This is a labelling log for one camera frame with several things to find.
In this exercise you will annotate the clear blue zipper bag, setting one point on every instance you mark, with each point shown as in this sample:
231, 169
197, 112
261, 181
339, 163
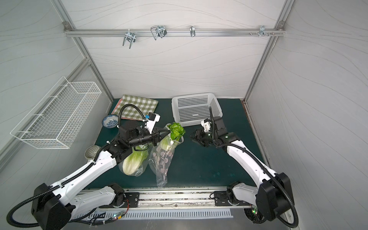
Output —
138, 148

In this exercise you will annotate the chinese cabbage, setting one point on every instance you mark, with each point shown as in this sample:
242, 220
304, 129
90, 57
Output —
174, 138
133, 165

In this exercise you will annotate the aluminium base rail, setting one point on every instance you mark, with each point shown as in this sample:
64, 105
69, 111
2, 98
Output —
181, 198

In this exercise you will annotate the white wire wall basket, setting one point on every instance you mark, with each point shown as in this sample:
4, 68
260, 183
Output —
55, 121

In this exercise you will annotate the white plastic basket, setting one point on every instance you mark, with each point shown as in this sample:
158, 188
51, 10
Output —
190, 110

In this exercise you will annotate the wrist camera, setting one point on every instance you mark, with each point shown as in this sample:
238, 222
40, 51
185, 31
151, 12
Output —
207, 125
150, 121

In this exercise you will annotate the pink dotted zipper bag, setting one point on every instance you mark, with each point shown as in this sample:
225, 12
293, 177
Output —
159, 162

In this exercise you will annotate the blue white porcelain bowl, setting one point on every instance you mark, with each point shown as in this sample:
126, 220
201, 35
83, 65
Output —
110, 121

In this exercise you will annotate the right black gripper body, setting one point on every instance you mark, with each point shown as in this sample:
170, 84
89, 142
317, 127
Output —
201, 137

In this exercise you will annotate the striped ceramic mug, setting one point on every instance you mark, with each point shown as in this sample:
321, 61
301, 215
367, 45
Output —
91, 152

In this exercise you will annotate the aluminium top rail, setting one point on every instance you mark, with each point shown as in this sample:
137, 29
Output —
72, 32

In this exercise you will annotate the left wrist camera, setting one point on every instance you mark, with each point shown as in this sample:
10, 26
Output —
150, 121

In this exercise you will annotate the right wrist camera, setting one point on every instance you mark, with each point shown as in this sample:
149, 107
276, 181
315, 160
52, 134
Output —
207, 125

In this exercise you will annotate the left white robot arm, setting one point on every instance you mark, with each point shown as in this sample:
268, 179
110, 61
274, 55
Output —
54, 209

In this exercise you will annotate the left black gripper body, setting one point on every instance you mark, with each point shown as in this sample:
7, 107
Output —
155, 136

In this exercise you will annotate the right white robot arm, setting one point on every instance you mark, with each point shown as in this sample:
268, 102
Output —
271, 197

